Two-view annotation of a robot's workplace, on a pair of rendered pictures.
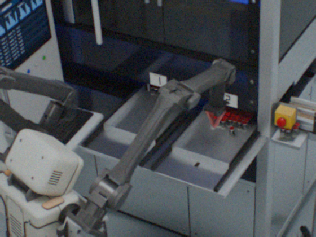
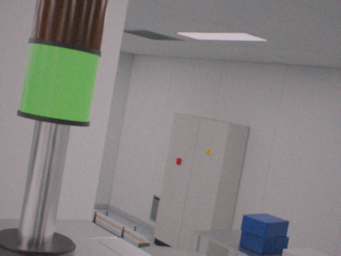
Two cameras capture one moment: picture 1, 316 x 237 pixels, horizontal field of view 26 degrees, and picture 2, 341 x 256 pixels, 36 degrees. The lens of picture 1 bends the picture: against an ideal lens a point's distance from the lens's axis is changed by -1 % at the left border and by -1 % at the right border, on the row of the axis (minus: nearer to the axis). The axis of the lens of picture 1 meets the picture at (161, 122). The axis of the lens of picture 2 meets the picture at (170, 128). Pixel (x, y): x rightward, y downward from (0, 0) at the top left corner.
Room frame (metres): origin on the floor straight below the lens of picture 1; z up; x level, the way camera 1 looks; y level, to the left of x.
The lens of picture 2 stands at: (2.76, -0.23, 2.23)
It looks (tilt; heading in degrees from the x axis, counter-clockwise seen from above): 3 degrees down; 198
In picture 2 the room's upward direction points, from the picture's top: 10 degrees clockwise
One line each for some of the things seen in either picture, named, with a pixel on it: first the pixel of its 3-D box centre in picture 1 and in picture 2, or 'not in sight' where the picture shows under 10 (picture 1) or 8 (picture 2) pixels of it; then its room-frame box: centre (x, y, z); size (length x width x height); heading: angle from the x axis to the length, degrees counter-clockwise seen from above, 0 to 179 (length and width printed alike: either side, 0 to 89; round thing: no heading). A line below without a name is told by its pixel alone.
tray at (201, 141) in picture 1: (218, 134); not in sight; (2.32, -0.23, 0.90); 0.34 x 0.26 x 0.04; 147
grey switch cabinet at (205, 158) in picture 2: not in sight; (197, 187); (-4.72, -2.13, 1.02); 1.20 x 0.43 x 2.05; 57
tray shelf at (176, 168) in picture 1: (175, 137); not in sight; (2.36, -0.05, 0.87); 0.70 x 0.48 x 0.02; 57
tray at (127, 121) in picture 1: (149, 113); not in sight; (2.51, 0.05, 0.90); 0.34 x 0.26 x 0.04; 147
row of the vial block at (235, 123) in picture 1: (227, 121); not in sight; (2.40, -0.28, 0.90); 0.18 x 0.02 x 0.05; 57
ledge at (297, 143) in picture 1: (291, 135); not in sight; (2.31, -0.54, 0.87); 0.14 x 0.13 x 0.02; 147
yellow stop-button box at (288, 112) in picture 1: (285, 115); not in sight; (2.29, -0.51, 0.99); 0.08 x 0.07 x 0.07; 147
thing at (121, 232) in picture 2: not in sight; (56, 194); (-2.63, -3.25, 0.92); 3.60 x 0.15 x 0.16; 57
